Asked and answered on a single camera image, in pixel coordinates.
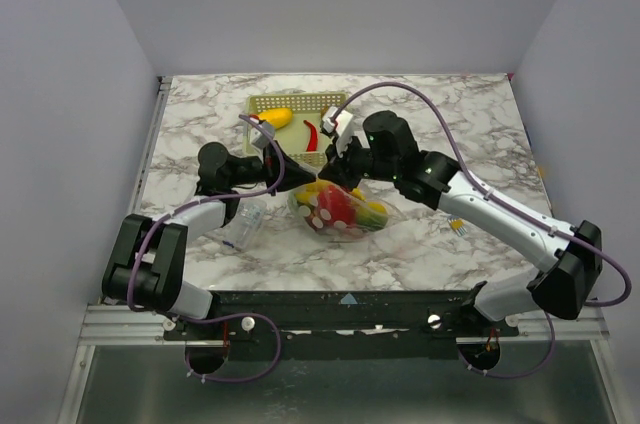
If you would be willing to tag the red chili pepper toy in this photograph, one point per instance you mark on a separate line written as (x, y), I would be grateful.
(313, 141)

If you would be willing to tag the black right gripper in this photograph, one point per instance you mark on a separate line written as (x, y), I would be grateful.
(345, 165)

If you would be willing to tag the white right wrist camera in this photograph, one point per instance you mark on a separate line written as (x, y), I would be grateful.
(339, 126)

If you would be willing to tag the yellow banana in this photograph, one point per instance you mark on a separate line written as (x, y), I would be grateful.
(278, 118)
(309, 193)

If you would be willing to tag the red tomato toy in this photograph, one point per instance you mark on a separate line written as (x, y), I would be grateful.
(334, 205)

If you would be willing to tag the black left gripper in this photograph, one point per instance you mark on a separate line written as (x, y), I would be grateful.
(293, 174)

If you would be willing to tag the beige perforated plastic basket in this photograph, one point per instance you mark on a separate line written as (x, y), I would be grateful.
(293, 138)

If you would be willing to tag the yellow green mango toy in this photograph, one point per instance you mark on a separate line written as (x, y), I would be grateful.
(372, 214)

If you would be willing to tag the clear zip top bag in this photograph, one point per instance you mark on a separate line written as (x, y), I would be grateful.
(309, 219)

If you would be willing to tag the clear plastic box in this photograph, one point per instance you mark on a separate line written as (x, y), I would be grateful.
(240, 233)

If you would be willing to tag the small yellow blue clip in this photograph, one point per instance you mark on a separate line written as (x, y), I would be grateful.
(457, 225)

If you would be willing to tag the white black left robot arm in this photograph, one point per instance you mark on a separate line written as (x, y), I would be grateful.
(146, 265)

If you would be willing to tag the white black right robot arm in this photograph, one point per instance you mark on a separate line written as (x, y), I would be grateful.
(564, 262)

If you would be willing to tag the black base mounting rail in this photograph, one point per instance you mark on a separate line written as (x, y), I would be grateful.
(337, 325)

